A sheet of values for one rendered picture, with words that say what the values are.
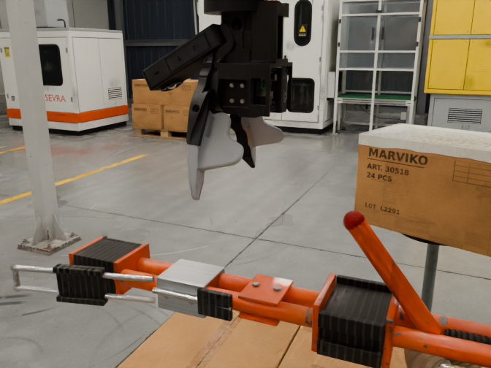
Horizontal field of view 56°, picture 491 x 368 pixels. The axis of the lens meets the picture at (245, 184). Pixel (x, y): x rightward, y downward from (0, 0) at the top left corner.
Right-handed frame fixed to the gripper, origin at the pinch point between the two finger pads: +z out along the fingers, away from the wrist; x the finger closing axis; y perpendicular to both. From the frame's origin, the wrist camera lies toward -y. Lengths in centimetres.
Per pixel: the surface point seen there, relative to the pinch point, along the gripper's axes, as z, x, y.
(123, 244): 12.0, 2.2, -17.3
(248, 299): 13.0, -2.6, 4.5
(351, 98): 63, 726, -132
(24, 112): 25, 177, -239
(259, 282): 12.8, 1.4, 4.3
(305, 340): 67, 68, -8
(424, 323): 12.6, -0.2, 23.7
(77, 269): 12.0, -6.4, -17.7
